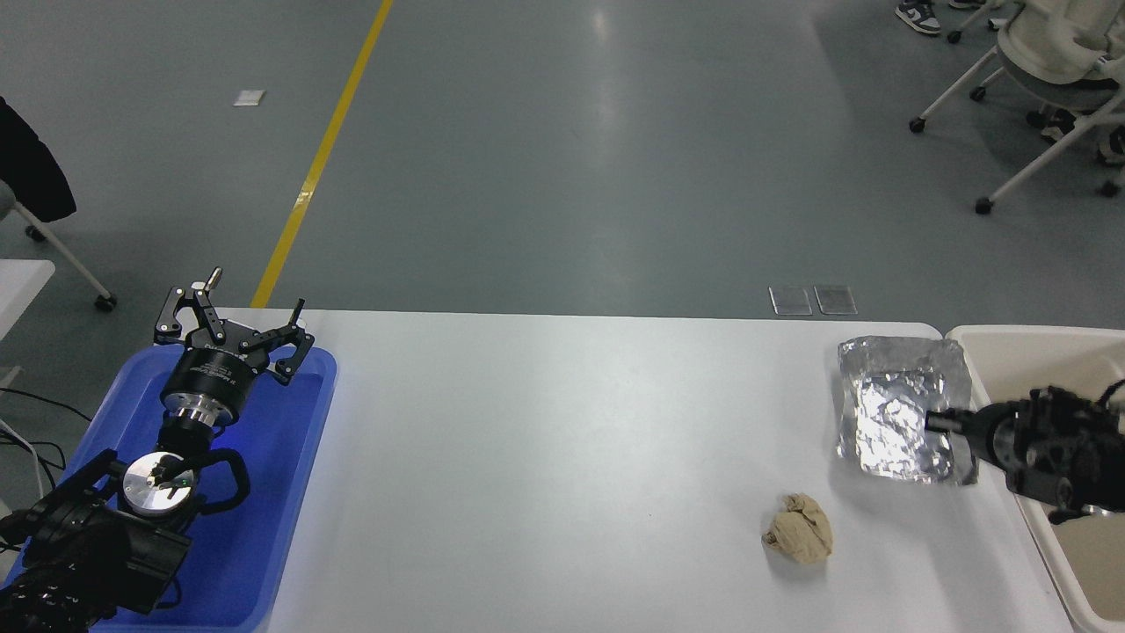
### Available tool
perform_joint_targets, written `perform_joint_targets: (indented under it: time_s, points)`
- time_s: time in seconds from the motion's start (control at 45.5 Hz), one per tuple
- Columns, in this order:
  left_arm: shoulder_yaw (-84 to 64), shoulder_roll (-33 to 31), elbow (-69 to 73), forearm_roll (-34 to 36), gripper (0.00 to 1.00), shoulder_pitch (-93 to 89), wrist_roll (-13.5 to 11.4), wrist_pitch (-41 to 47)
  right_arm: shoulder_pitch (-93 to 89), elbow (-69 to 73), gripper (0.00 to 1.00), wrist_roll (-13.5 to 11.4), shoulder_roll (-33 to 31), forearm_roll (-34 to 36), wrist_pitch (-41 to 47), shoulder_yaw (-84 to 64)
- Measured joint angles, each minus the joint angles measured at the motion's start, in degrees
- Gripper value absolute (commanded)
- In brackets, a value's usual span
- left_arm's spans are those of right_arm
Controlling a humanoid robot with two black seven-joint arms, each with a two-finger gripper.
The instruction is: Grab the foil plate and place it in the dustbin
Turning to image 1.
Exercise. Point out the blue plastic tray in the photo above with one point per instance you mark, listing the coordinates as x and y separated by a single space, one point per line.
264 492

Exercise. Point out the small white side table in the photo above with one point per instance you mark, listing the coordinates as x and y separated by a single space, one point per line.
22 290

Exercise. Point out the crumpled tan paper ball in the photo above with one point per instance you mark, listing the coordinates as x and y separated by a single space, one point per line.
800 530

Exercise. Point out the black and white sneaker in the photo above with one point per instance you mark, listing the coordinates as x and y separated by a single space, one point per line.
918 15
967 3

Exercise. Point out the clear floor plate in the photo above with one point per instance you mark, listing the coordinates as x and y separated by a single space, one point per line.
790 300
835 299

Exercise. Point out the silver foil tray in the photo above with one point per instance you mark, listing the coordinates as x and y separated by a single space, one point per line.
888 413

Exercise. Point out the large pale plastic bin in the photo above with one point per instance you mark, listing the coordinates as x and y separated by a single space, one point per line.
1037 369

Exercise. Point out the white chair base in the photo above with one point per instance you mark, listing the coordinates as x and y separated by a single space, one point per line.
954 37

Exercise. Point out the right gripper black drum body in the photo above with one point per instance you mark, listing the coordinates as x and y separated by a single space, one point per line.
1112 457

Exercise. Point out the white office chair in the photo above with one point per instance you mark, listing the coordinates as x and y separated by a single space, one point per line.
1055 44

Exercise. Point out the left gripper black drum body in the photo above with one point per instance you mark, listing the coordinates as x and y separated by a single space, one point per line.
215 378

